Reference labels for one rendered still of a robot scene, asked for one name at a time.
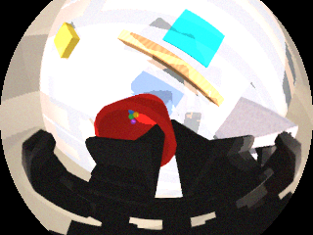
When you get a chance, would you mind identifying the tan wooden bar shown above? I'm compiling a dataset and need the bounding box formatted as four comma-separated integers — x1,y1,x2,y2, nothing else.
117,30,224,107

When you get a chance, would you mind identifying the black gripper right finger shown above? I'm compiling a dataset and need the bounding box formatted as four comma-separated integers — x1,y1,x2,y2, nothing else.
171,118,255,196

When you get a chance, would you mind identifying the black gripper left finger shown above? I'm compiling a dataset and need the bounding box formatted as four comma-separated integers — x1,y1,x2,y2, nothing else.
85,124,165,197

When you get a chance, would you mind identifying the yellow block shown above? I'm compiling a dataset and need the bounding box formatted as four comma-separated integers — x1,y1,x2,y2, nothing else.
54,23,79,59

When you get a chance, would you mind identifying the red cup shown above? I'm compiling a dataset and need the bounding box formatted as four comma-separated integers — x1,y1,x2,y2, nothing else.
94,94,176,167

